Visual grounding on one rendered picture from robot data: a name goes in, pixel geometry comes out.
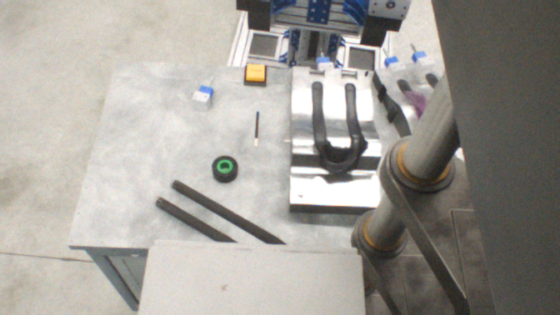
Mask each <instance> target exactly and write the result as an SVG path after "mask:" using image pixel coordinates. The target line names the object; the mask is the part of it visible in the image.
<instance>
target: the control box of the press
mask: <svg viewBox="0 0 560 315"><path fill-rule="evenodd" d="M138 315H366V304H365V292H364V279H363V267H362V257H361V255H358V250H357V249H356V248H354V247H318V246H310V245H287V244H265V243H243V242H199V241H178V240H155V243H154V247H150V248H149V249H148V255H147V265H146V270H145V274H144V280H143V285H142V295H141V300H140V305H139V311H138Z"/></svg>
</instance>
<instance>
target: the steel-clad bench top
mask: <svg viewBox="0 0 560 315"><path fill-rule="evenodd" d="M373 74H374V73H370V82H371V94H372V114H373V121H374V125H375V128H376V129H377V135H378V137H379V141H381V147H382V159H381V162H379V164H378V167H377V190H378V199H379V201H381V199H382V196H383V194H384V192H385V191H384V189H383V187H382V184H381V180H379V168H381V166H382V163H383V159H384V158H385V155H386V153H387V151H388V148H389V147H390V145H391V144H392V143H393V142H395V141H397V140H398V139H399V138H400V136H399V134H398V130H397V129H396V128H395V127H394V125H393V122H391V123H389V121H388V119H387V115H388V111H387V109H386V108H385V106H384V104H383V102H382V103H380V100H378V97H377V95H378V92H377V90H376V88H375V87H374V85H373V81H372V79H373ZM211 76H214V79H213V81H212V85H211V87H210V88H212V89H213V95H212V97H211V99H210V101H211V106H210V108H209V109H208V111H207V112H204V111H200V110H197V109H193V101H192V98H193V94H194V93H195V91H197V92H198V90H199V88H200V86H205V87H206V86H207V85H208V82H209V80H210V78H211ZM291 78H292V69H277V68H276V67H268V68H267V86H266V87H250V86H243V79H244V67H242V66H224V65H207V64H188V63H170V62H135V61H117V60H116V62H115V66H114V70H113V73H112V79H111V82H110V86H109V89H108V93H107V98H106V102H105V103H104V106H103V109H102V115H101V119H100V122H99V125H98V129H97V135H96V138H95V142H94V144H93V148H92V155H91V157H90V161H89V164H88V165H87V171H86V174H85V178H84V180H83V185H82V191H81V193H80V197H79V201H78V204H77V210H76V214H75V217H74V220H72V226H71V230H70V233H69V237H68V240H67V246H75V247H97V248H141V249H149V248H151V247H154V243H155V240H178V241H199V242H215V241H213V240H212V239H211V238H209V237H207V236H205V235H203V234H202V233H200V232H198V231H196V229H194V228H193V227H191V226H189V225H187V224H186V223H185V222H182V221H180V220H178V219H177V218H175V217H174V216H172V215H170V214H169V212H165V211H164V210H162V209H161V208H160V207H157V206H156V205H154V204H153V201H154V199H155V198H156V196H160V197H162V198H163V199H165V200H166V201H168V202H170V203H172V204H174V205H176V206H177V207H179V208H181V209H182V210H185V211H187V212H188V213H189V214H191V215H192V216H194V217H195V218H197V219H199V220H202V221H203V222H205V223H206V224H208V225H210V226H212V227H213V228H216V229H217V230H218V231H219V232H221V233H223V234H225V235H227V236H228V237H230V238H231V239H234V240H236V241H237V242H239V243H265V242H262V241H261V240H259V239H257V238H256V237H254V236H253V235H251V234H248V233H246V232H244V231H243V230H242V229H241V228H240V227H238V226H236V225H234V224H231V223H230V222H228V221H227V220H225V219H223V218H222V217H219V216H218V215H216V213H214V212H212V211H210V210H208V209H207V208H205V207H204V206H202V205H199V204H197V203H196V202H194V201H193V200H191V199H189V198H188V197H187V196H185V195H182V194H181V193H180V192H178V191H176V190H174V189H173V188H171V187H170V182H171V181H172V180H173V179H174V178H176V179H177V180H179V181H181V183H183V184H186V185H188V186H189V187H190V188H192V189H194V190H196V191H198V192H199V193H202V194H204V195H205V196H207V197H208V198H210V199H211V200H213V201H214V202H216V203H219V204H221V205H223V206H224V207H225V208H228V209H229V210H231V211H233V212H235V213H237V215H239V216H241V217H242V218H245V219H247V220H248V221H250V222H252V223H254V224H256V225H258V226H259V227H260V228H263V229H265V231H267V232H269V233H271V234H272V235H274V236H276V237H277V238H279V239H281V240H282V241H284V242H285V243H286V244H287V245H310V246H318V247H333V248H351V247H352V244H351V235H352V232H353V228H354V226H355V224H356V221H357V220H358V219H359V218H360V216H356V215H335V213H313V212H289V177H290V143H288V142H285V139H289V138H290V111H291ZM257 111H259V122H258V137H257V146H254V143H255V129H256V115H257ZM221 156H230V157H232V158H235V159H236V160H237V163H238V175H237V177H236V178H235V179H234V180H232V181H231V182H229V183H221V182H219V181H218V180H216V179H215V178H214V177H213V172H212V163H213V160H214V159H215V158H218V157H221ZM265 244H267V243H265Z"/></svg>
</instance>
